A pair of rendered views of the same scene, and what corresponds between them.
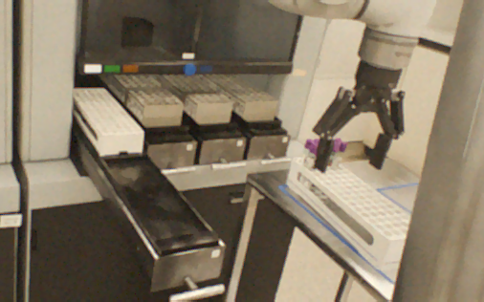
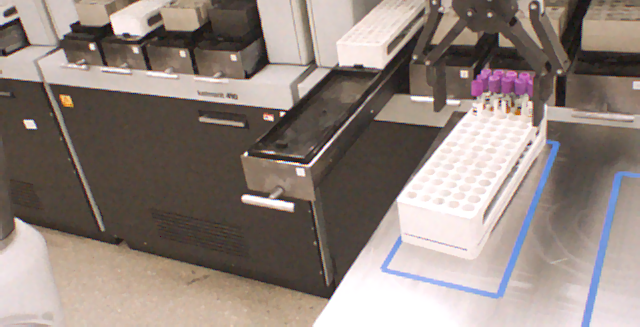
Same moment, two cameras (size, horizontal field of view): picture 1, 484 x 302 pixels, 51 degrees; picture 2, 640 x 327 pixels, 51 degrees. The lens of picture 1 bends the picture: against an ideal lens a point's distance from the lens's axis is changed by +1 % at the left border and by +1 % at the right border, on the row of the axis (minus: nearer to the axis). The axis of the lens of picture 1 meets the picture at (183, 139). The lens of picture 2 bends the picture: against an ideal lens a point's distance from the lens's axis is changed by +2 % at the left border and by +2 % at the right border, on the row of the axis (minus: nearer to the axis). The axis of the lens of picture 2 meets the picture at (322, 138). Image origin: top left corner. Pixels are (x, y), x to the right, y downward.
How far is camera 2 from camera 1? 0.96 m
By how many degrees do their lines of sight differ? 55
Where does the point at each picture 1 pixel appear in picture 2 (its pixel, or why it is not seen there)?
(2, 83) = not seen: outside the picture
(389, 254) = (405, 222)
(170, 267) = (257, 169)
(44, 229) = not seen: hidden behind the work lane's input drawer
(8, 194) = (282, 92)
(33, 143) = (320, 48)
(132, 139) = (366, 51)
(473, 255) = not seen: outside the picture
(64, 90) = not seen: outside the picture
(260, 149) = (588, 94)
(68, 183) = not seen: hidden behind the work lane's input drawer
